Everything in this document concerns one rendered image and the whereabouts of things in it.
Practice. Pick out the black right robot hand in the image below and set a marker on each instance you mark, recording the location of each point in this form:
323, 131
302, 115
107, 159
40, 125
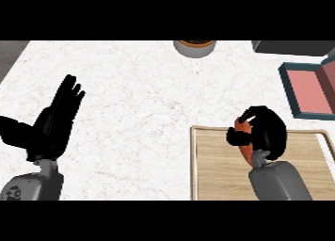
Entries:
268, 131

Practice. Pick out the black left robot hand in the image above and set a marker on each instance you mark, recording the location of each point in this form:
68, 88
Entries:
53, 125

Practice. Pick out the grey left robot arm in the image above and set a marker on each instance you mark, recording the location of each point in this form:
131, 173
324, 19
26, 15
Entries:
35, 185

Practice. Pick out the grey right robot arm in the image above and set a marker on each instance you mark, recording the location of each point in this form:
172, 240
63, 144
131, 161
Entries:
277, 180

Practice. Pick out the pale wooden tray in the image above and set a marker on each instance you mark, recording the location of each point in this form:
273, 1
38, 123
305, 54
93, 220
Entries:
219, 169

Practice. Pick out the teal and pink open box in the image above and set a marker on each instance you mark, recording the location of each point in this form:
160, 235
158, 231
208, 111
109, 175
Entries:
312, 91

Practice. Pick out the dark grey flat appliance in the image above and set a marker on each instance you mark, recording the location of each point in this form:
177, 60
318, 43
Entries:
293, 47

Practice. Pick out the grey cup with orange rim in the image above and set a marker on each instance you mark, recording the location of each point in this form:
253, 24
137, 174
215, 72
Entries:
194, 48

